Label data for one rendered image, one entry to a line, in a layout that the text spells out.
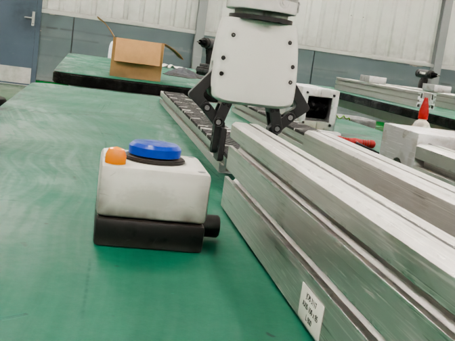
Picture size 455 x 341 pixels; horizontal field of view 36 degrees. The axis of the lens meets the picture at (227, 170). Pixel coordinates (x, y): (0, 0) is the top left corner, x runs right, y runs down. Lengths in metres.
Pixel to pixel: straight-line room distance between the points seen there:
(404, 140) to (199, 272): 0.34
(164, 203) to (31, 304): 0.15
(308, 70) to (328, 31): 0.73
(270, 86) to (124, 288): 0.44
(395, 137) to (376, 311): 0.48
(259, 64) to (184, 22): 10.88
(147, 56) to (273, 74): 1.97
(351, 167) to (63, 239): 0.23
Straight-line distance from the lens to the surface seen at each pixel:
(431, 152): 0.70
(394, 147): 0.78
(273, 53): 0.82
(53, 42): 11.62
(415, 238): 0.29
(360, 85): 4.55
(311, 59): 12.15
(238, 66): 0.81
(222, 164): 0.89
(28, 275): 0.45
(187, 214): 0.51
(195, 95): 0.83
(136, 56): 2.78
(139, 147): 0.53
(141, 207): 0.51
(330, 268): 0.37
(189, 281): 0.46
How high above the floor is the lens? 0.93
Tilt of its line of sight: 9 degrees down
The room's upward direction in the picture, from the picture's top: 8 degrees clockwise
